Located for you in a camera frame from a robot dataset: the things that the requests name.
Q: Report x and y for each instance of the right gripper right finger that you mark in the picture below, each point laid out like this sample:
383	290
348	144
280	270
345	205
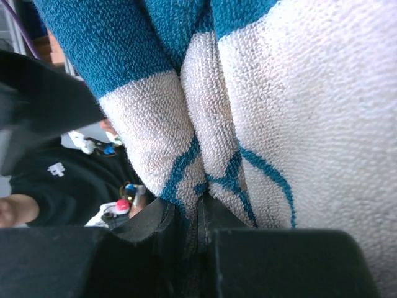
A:
238	261

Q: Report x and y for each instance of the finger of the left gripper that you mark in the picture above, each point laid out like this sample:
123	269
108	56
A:
38	104

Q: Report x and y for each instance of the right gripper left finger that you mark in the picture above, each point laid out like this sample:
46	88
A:
136	259

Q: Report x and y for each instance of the teal and cream Doraemon towel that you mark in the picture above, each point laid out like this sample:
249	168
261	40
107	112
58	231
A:
283	110

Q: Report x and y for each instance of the person in black shirt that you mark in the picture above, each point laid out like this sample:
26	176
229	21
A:
56	186

